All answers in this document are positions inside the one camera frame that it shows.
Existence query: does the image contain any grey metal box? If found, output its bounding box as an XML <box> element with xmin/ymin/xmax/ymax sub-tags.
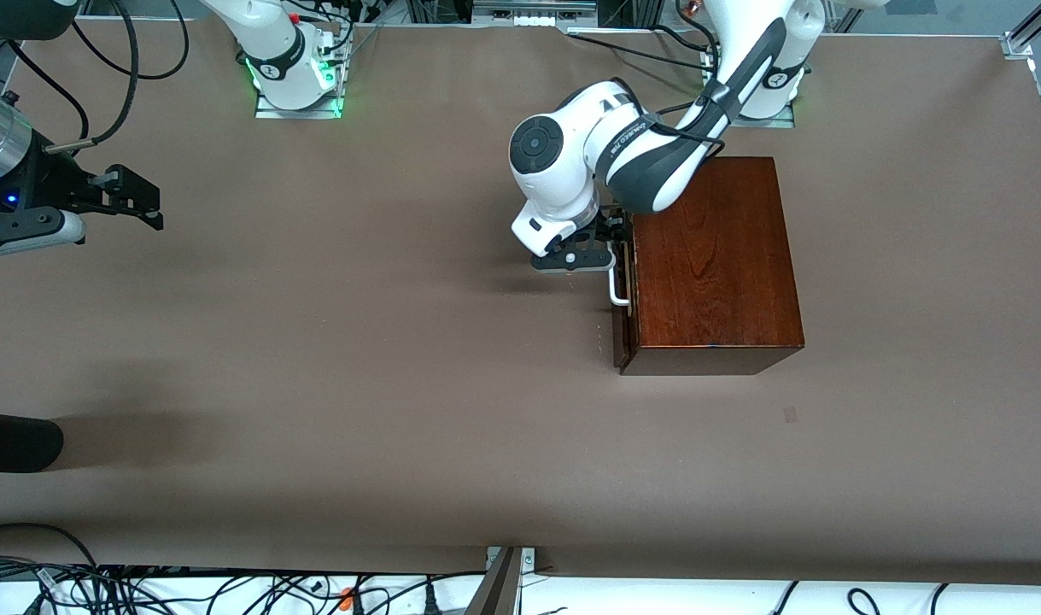
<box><xmin>471</xmin><ymin>0</ymin><xmax>599</xmax><ymax>20</ymax></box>

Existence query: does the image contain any aluminium frame profile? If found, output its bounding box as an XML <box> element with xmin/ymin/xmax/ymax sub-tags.
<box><xmin>1001</xmin><ymin>0</ymin><xmax>1041</xmax><ymax>61</ymax></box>

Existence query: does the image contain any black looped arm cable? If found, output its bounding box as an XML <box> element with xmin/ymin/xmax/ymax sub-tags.
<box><xmin>70</xmin><ymin>0</ymin><xmax>190</xmax><ymax>81</ymax></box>

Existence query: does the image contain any long black table cable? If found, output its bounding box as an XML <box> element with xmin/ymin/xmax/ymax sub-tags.
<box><xmin>566</xmin><ymin>32</ymin><xmax>714</xmax><ymax>73</ymax></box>

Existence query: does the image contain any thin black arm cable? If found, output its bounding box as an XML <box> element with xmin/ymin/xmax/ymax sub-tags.
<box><xmin>0</xmin><ymin>38</ymin><xmax>91</xmax><ymax>142</ymax></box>

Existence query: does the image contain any short black table cable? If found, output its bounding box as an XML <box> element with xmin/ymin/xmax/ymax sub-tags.
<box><xmin>652</xmin><ymin>24</ymin><xmax>712</xmax><ymax>50</ymax></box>

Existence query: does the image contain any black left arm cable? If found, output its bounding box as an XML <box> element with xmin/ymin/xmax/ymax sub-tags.
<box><xmin>635</xmin><ymin>81</ymin><xmax>731</xmax><ymax>163</ymax></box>

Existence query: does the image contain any dark grey post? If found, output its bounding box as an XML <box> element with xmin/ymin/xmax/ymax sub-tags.
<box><xmin>465</xmin><ymin>547</ymin><xmax>522</xmax><ymax>615</ymax></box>

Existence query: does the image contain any black padded cylinder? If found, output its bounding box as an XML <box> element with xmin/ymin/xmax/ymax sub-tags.
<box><xmin>0</xmin><ymin>411</ymin><xmax>65</xmax><ymax>474</ymax></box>

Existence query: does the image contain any black floor cable loop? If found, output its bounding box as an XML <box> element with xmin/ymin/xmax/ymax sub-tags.
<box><xmin>0</xmin><ymin>522</ymin><xmax>102</xmax><ymax>590</ymax></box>

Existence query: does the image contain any wooden drawer with white handle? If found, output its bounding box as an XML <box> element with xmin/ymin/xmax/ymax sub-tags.
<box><xmin>610</xmin><ymin>243</ymin><xmax>635</xmax><ymax>368</ymax></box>

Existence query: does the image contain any black cable with metal connector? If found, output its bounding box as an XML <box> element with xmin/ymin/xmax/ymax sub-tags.
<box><xmin>45</xmin><ymin>0</ymin><xmax>142</xmax><ymax>155</ymax></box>

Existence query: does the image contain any long black floor cable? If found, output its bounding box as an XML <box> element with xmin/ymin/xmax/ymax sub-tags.
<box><xmin>362</xmin><ymin>569</ymin><xmax>488</xmax><ymax>599</ymax></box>

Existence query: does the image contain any dark brown wooden cabinet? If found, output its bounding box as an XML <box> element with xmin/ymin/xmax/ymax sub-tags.
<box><xmin>612</xmin><ymin>156</ymin><xmax>805</xmax><ymax>377</ymax></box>

